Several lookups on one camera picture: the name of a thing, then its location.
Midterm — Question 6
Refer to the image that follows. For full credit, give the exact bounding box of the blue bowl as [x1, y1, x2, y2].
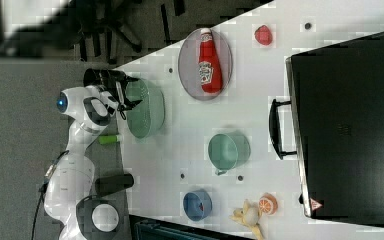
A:
[183, 189, 212, 222]

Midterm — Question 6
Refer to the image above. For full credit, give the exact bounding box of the black cylinder cup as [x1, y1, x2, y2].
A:
[83, 68, 126, 90]

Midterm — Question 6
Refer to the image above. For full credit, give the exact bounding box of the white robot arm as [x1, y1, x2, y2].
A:
[42, 75, 139, 240]

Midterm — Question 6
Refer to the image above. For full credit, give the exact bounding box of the grey round plate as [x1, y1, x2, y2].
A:
[178, 29, 233, 101]

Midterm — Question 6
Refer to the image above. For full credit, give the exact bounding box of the green marker object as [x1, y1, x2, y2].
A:
[98, 134, 122, 145]

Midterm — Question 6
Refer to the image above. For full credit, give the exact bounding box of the black office chair base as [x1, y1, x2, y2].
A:
[73, 0, 143, 65]

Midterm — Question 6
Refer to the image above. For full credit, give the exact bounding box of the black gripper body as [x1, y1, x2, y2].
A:
[102, 73, 129, 113]

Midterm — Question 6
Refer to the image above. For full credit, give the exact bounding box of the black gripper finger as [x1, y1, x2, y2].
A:
[124, 76, 139, 84]
[121, 100, 142, 111]

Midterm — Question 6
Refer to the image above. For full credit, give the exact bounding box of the toy orange half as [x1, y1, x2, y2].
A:
[259, 193, 278, 215]

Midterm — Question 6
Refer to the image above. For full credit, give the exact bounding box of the green oval strainer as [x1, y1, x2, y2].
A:
[126, 79, 165, 139]

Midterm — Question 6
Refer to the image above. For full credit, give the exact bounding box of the black toaster oven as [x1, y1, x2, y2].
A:
[285, 31, 384, 227]

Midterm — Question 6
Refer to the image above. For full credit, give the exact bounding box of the red toy strawberry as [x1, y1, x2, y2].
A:
[254, 25, 273, 46]

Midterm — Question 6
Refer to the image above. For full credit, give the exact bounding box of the toy banana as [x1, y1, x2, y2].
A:
[229, 199, 264, 240]

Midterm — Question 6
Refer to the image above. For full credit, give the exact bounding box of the red ketchup bottle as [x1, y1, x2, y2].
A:
[198, 28, 223, 94]

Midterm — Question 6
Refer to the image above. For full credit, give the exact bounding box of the black cylinder post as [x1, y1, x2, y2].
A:
[95, 173, 134, 197]

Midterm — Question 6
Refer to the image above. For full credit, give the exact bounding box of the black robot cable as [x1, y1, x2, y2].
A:
[30, 149, 71, 240]

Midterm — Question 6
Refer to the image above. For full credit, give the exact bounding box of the green mug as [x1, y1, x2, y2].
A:
[208, 131, 251, 176]

